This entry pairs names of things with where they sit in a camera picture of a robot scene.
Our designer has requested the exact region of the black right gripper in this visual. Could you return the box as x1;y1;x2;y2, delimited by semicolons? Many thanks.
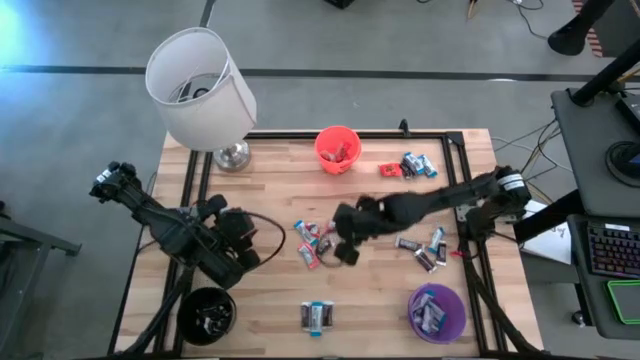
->
333;196;401;266

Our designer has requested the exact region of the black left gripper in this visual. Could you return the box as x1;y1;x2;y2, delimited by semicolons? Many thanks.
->
195;239;262;290

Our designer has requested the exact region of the orange white Reese's pack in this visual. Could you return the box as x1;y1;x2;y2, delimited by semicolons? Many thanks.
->
297;242;322;270

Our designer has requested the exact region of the black plastic bucket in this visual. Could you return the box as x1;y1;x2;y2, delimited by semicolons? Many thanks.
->
176;286;238;347

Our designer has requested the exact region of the orange pumpkin face bucket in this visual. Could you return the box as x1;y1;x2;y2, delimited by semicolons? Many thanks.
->
314;124;363;176

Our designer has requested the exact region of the purple plastic bucket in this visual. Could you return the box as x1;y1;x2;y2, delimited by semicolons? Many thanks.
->
407;282;468;346

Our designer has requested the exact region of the white shade silver table lamp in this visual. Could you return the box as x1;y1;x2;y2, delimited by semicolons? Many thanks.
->
144;26;258;174

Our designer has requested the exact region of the grey metal bench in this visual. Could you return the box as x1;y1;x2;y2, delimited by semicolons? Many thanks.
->
0;199;83;360

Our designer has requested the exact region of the white paper sheet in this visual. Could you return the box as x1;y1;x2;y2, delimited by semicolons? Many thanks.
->
522;199;574;266

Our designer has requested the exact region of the grey keyboard desk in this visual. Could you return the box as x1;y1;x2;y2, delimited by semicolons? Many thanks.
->
567;214;640;341

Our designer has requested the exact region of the black backlit keyboard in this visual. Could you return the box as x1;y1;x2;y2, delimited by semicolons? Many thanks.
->
586;221;640;279

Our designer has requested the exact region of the green edged black pad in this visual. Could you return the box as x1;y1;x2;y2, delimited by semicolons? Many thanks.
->
605;278;640;326

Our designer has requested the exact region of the black round stand base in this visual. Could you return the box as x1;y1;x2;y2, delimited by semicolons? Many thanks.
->
603;140;640;190

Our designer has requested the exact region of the person's leg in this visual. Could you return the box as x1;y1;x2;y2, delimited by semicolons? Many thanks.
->
546;0;617;57

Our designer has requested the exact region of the black desk device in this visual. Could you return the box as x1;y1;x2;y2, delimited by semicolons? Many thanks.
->
613;91;640;135

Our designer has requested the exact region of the black round pole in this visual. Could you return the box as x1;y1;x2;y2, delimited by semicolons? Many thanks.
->
571;42;640;107

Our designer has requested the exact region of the red striped mat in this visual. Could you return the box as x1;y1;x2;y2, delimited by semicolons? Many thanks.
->
571;0;607;59

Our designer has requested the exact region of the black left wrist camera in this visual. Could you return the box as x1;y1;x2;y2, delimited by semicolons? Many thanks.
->
219;208;258;242

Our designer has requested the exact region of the black left camera cable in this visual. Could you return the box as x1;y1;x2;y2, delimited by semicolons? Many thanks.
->
244;211;287;267

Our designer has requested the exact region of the black aluminium table frame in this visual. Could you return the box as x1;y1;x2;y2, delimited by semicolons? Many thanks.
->
107;130;544;359

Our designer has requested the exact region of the grey floor cable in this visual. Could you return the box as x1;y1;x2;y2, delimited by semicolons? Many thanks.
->
492;118;559;151

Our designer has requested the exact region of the black floor cable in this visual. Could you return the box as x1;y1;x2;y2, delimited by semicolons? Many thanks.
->
507;0;549;41

